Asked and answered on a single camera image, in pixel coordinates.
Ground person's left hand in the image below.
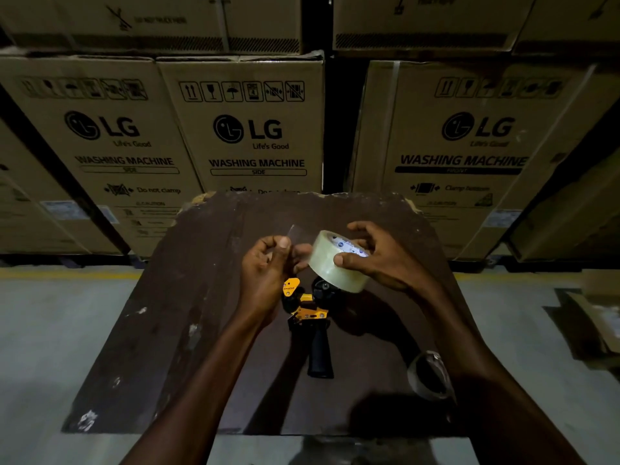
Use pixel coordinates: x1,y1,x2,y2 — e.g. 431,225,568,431
237,235,313,330

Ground person's right hand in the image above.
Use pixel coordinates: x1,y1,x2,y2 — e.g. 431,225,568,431
333,221,432,294

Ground clear tape roll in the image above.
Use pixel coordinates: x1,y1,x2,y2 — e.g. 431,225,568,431
285,225,371,295

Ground yellow black tape dispenser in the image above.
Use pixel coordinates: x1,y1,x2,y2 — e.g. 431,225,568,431
282,277,342,380

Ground person's right forearm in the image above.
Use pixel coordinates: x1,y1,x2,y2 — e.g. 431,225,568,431
416,280,587,465

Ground person's left forearm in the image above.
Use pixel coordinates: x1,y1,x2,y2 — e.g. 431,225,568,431
118,314,272,465

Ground small open cardboard box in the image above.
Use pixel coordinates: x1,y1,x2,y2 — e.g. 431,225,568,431
542,271,620,371

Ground dark wooden pallet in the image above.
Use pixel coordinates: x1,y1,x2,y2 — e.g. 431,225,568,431
450,256,620,273
0,254,146,269

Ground stack of large cardboard boxes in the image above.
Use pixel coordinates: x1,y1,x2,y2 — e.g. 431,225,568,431
0,0,620,262

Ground pale green ribbed shirt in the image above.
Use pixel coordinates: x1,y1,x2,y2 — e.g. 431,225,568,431
300,436,437,465

